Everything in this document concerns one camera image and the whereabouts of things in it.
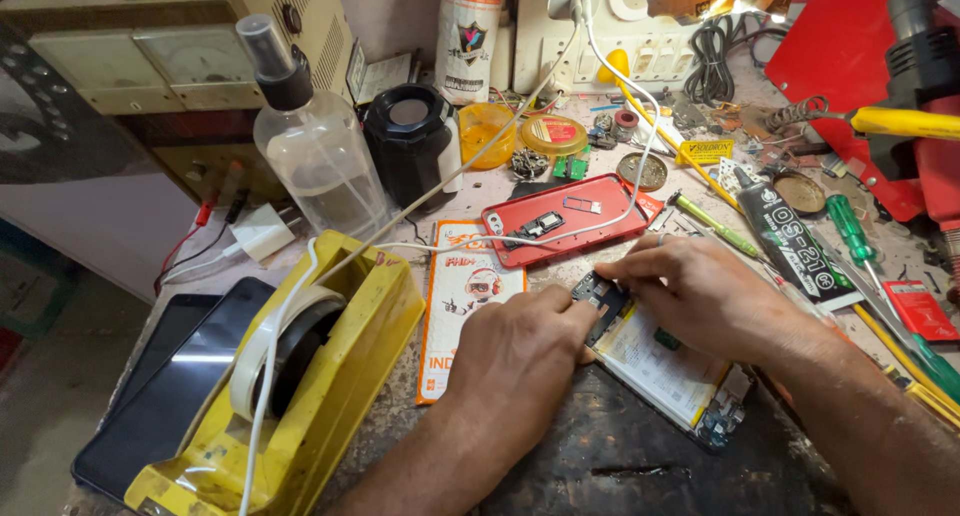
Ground small orange plastic cup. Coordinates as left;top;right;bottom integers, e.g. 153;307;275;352
458;101;519;171

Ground black phone speaker module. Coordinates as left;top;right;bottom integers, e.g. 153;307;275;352
503;210;567;250

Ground white plug adapter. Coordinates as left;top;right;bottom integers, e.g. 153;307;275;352
227;202;303;264

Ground yellow pencil shaped tool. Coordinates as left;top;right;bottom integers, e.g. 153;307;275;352
853;301;960;429

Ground white printed pouch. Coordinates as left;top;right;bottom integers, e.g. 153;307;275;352
434;0;509;107

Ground round brass tin lid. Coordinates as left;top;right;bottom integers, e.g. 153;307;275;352
615;152;670;194

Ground green circuit board pieces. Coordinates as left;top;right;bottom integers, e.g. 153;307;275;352
552;153;591;182

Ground white wall switchboard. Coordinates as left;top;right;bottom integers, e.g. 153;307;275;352
513;0;703;97

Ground black round speaker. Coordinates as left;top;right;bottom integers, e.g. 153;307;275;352
363;82;465;211

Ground red hot air station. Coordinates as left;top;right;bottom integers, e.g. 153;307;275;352
763;0;960;236

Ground black hot air gun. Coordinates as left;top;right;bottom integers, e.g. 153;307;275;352
883;0;960;106

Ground person's left hand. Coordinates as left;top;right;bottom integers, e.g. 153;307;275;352
442;282;603;444

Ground large black smartphone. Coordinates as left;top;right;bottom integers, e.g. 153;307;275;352
71;276;280;504

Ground thin white charging cable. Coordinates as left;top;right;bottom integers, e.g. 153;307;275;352
313;0;586;286

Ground beige bench power supply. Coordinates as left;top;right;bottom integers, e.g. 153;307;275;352
0;0;355;206

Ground long white charging cable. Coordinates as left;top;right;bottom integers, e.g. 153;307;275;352
237;0;664;516

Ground yellow round paste tin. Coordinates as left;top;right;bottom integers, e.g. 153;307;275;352
519;113;591;158

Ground pile of small metal parts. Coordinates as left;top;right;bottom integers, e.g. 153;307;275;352
510;147;552;180

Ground clear spray bottle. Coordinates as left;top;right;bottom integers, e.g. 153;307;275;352
235;12;393;241

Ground white tape roll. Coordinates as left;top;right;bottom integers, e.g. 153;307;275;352
228;284;348;426

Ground yellow label card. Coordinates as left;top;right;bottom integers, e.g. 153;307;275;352
674;138;736;166

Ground black cable bundle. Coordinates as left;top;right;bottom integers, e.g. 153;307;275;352
682;15;789;106

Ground white paper card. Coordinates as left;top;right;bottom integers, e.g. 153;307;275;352
345;42;423;106

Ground yellow handled soldering iron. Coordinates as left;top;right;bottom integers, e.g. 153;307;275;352
765;94;960;144

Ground yellow long handled tool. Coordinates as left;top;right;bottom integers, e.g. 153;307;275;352
597;48;745;216

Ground light green screwdriver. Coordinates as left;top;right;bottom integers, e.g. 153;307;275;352
666;189;764;260

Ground dark green handled screwdriver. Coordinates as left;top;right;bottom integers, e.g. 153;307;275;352
824;192;885;279

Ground smartphone with battery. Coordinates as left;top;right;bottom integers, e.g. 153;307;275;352
571;270;756;454

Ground person's right hand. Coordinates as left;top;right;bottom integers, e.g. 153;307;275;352
592;233;828;367

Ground black glue tube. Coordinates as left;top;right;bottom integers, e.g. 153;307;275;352
732;165;866;312

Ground red and black test leads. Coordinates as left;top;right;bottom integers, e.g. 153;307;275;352
153;188;250;298

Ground red phone back cover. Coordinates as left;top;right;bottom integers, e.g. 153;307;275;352
481;172;651;270

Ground yellow tape dispenser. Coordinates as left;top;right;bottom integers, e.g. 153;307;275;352
123;228;428;516

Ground small black smartphone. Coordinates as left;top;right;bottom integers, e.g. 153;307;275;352
111;292;224;421

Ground green handled tool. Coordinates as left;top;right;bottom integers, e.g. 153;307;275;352
909;331;960;406

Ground round rusty open tin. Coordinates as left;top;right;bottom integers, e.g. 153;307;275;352
771;170;828;217

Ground small red packet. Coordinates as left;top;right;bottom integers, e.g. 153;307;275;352
881;279;960;343

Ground orange screen protector packet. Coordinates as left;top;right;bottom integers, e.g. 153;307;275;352
415;219;528;407

